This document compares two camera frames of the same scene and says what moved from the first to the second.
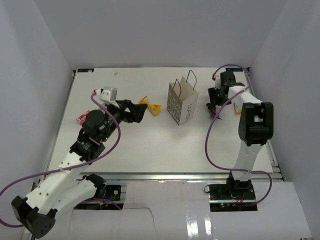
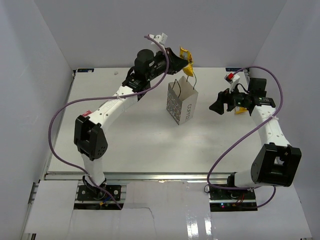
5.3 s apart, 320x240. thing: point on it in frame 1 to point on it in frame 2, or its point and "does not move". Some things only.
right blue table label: x=234 y=69 does not move
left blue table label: x=85 y=70 does not move
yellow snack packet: x=153 y=108 to x=188 y=69
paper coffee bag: x=182 y=99 does not move
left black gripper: x=136 y=110 to x=175 y=64
